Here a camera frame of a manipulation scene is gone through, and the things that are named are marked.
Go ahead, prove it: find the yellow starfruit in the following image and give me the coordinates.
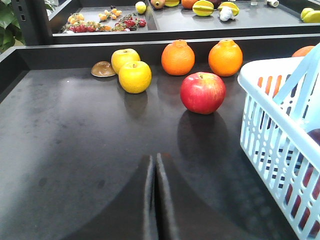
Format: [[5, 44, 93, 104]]
[[192, 0, 215, 17]]

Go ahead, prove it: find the cherry tomato vine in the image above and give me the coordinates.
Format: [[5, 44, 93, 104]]
[[61, 8, 148, 34]]

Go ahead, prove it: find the small orange tangerine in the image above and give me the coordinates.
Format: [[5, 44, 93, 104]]
[[257, 75, 283, 98]]

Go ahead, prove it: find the black fruit tray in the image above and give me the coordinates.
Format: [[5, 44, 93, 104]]
[[0, 34, 320, 240]]

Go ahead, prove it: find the orange mandarin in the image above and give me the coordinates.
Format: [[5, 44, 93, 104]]
[[161, 39, 195, 76], [208, 39, 243, 77]]

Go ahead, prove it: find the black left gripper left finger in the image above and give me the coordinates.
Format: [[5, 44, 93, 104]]
[[65, 155, 153, 240]]

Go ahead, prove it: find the orange mandarin left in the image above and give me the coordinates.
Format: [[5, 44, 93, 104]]
[[161, 39, 195, 76]]

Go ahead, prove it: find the orange mandarin middle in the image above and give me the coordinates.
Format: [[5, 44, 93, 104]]
[[208, 39, 243, 77]]

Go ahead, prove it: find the yellow pear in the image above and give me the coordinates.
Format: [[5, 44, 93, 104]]
[[111, 48, 141, 74], [118, 61, 152, 94]]

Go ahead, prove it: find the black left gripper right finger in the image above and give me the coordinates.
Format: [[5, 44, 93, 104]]
[[155, 153, 250, 240]]

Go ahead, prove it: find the brown mushroom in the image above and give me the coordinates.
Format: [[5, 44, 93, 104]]
[[90, 61, 116, 78]]

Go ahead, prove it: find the green potted plant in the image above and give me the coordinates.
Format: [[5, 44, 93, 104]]
[[0, 0, 25, 54]]

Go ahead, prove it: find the yellow lemon rear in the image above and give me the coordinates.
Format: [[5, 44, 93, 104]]
[[300, 7, 320, 23]]

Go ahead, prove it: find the dark red apple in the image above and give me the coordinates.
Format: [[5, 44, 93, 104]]
[[307, 128, 320, 146]]

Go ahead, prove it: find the orange behind pink apple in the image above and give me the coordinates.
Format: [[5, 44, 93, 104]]
[[292, 45, 315, 57]]

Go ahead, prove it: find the white garlic bulb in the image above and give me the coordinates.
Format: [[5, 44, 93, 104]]
[[219, 6, 235, 22]]

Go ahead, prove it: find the black rear tray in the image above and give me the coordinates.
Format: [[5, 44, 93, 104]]
[[48, 0, 320, 44]]

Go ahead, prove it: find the light blue plastic basket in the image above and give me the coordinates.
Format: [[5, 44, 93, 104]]
[[238, 45, 320, 240]]

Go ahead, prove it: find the pink apple left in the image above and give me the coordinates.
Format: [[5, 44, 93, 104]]
[[180, 72, 227, 115]]

